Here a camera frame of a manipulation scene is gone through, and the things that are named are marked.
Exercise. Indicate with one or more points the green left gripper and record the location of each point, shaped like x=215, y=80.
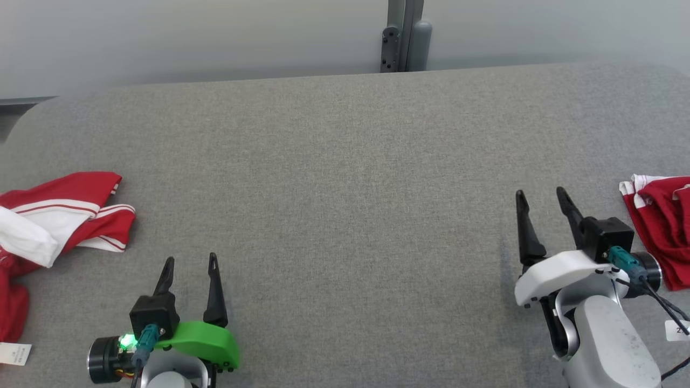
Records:
x=207, y=339

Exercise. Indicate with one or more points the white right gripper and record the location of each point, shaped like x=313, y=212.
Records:
x=566, y=269

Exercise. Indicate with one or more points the red and white shirt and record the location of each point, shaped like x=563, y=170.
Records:
x=70, y=188

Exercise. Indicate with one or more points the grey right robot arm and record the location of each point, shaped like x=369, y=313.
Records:
x=609, y=345

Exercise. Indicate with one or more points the red and white shorts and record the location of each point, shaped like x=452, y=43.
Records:
x=663, y=226

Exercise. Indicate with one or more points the white paper label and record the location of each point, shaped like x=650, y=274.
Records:
x=676, y=330

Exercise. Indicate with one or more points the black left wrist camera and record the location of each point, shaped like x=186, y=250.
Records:
x=153, y=315

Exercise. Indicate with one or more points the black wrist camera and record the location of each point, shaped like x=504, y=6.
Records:
x=153, y=315
x=609, y=237

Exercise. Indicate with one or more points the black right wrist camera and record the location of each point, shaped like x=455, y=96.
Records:
x=609, y=237

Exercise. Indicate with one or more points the grey metal frame post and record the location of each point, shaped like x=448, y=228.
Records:
x=412, y=32

